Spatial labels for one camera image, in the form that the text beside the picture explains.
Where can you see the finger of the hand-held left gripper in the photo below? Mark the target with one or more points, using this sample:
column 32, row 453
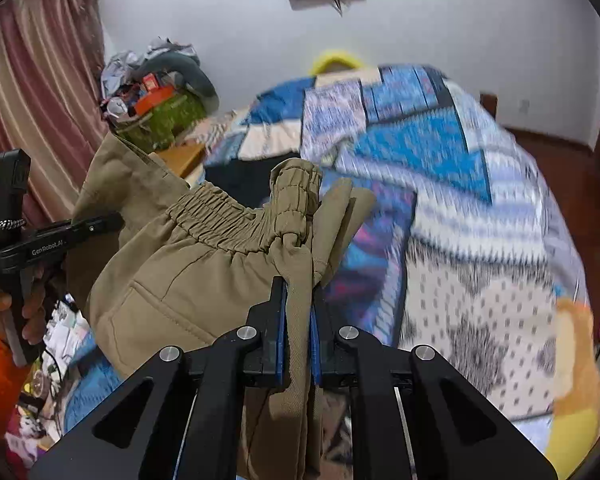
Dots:
column 97, row 224

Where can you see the blue patchwork quilt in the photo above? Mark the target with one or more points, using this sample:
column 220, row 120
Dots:
column 430, row 170

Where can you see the wooden bedside table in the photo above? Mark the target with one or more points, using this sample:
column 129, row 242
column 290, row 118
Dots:
column 180, row 157

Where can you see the dark wooden bed post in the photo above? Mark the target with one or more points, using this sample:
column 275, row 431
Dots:
column 489, row 106

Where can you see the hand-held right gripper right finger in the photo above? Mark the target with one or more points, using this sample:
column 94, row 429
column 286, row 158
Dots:
column 316, row 360

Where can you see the black garment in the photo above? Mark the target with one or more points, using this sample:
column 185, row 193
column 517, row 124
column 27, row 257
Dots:
column 235, row 180

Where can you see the person's left hand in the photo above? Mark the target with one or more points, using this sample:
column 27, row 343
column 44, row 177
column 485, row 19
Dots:
column 35, row 310

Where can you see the grey long pillow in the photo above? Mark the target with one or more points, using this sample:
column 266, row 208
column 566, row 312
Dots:
column 195, row 75

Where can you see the yellow curved foam tube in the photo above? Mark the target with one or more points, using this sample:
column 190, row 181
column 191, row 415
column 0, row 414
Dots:
column 336, row 57

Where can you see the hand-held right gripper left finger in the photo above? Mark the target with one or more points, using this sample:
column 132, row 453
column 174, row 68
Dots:
column 279, row 355

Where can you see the pile of grey clothes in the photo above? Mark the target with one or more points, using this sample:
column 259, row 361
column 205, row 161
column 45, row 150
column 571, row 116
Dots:
column 125, row 62

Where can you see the orange box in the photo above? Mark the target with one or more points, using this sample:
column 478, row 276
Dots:
column 152, row 102

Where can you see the khaki pants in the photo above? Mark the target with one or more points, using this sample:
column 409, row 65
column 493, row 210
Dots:
column 190, row 280

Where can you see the green fabric storage bag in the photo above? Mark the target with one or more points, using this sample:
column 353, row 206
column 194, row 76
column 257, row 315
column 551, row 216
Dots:
column 165, row 120

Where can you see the pink striped curtain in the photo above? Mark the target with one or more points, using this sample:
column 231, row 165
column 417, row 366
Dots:
column 35, row 85

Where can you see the small red box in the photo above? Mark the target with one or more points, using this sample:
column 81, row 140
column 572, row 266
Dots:
column 151, row 82

